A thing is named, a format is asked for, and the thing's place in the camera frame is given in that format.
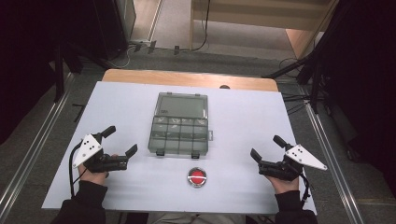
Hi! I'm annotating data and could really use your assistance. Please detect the white table board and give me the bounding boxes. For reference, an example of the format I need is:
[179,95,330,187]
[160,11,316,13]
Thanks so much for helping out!
[41,80,318,216]

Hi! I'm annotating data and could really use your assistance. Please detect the black hanging cable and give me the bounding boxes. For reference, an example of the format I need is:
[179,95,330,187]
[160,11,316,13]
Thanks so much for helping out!
[178,0,213,53]

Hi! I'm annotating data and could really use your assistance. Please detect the white power strip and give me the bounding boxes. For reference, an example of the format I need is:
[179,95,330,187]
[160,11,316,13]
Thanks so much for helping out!
[129,38,153,48]

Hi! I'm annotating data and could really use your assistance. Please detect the metal floor rail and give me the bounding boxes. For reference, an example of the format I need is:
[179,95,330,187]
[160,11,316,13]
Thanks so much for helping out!
[0,73,76,216]
[303,101,365,224]

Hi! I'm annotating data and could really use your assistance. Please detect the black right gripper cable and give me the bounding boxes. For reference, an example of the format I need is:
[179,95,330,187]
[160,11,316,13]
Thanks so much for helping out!
[298,172,312,209]

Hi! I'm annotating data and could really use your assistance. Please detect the small black angled bar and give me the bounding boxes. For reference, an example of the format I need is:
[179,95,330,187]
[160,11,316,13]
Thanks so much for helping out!
[71,103,87,123]

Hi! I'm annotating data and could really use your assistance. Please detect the black floor cables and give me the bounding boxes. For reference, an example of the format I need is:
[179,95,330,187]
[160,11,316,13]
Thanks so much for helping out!
[278,57,326,116]

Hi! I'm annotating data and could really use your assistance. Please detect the black metal stand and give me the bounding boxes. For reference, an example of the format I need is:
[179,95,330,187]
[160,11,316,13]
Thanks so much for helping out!
[261,0,356,115]
[46,40,108,104]

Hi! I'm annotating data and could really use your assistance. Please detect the clear plastic compartment box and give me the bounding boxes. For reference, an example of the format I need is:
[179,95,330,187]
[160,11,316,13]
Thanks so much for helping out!
[147,91,215,159]

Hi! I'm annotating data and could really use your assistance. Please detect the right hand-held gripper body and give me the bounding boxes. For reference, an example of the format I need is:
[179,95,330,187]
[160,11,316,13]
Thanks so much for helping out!
[257,143,329,182]

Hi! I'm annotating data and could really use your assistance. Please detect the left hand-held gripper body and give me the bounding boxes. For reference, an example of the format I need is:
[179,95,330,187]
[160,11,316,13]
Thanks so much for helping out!
[72,133,129,174]

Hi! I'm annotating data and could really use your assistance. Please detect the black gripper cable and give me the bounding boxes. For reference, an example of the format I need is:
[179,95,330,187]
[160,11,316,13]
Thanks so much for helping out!
[298,172,312,209]
[68,141,89,198]

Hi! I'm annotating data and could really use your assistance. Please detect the person's right hand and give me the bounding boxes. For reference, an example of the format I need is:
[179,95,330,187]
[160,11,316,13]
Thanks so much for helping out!
[264,173,301,195]

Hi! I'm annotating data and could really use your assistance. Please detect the red round button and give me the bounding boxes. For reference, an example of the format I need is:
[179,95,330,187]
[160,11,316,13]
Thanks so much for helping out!
[187,166,208,189]

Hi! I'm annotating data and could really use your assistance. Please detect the person's left hand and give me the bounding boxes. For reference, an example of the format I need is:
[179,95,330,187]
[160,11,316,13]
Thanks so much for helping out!
[77,153,120,187]

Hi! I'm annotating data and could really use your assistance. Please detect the light wooden furniture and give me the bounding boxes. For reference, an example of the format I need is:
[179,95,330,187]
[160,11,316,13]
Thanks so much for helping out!
[188,0,340,60]

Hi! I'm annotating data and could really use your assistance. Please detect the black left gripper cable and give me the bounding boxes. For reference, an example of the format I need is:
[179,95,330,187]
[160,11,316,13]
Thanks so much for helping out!
[68,141,89,198]

